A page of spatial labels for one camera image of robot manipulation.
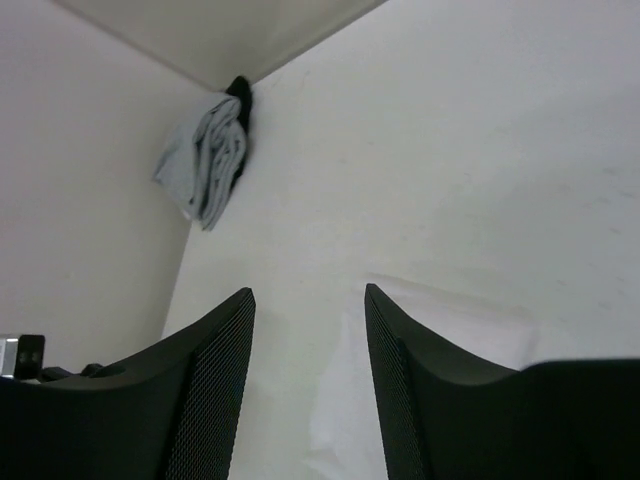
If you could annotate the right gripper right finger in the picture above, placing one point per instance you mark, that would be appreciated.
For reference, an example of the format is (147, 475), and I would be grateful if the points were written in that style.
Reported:
(574, 419)

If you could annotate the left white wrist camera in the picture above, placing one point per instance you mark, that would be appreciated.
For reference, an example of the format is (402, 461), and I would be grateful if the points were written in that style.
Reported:
(21, 356)

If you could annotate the black folded garment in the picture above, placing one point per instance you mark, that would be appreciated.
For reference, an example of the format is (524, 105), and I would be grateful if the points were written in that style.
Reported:
(241, 89)

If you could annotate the folded grey tank tops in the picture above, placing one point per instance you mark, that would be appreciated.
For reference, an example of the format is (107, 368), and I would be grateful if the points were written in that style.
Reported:
(201, 157)

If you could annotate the white tank top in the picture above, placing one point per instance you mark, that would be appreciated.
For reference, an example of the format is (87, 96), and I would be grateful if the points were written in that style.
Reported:
(444, 328)

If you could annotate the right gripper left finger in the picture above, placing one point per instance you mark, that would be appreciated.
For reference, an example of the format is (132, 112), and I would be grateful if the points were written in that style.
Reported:
(170, 411)

